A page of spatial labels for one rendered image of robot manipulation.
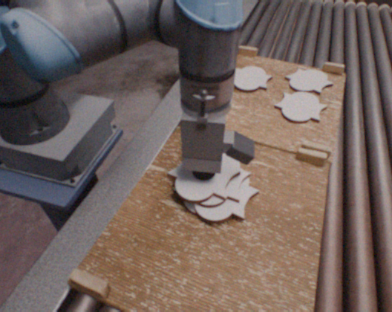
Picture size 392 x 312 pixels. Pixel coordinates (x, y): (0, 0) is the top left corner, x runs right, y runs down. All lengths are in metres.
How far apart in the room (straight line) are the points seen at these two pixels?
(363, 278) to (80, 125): 0.62
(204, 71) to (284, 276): 0.33
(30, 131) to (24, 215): 1.25
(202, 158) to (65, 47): 0.24
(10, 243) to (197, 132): 1.53
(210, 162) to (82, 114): 0.39
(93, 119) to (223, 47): 0.44
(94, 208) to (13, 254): 1.22
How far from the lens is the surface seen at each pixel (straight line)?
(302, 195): 0.59
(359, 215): 0.62
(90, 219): 0.58
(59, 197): 0.69
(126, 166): 0.64
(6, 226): 1.91
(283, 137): 0.69
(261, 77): 0.88
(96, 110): 0.74
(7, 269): 1.75
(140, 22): 0.38
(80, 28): 0.34
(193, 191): 0.50
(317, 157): 0.63
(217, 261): 0.48
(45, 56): 0.33
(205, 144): 0.42
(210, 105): 0.38
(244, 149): 0.46
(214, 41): 0.34
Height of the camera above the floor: 1.38
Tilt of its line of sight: 45 degrees down
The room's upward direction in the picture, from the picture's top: straight up
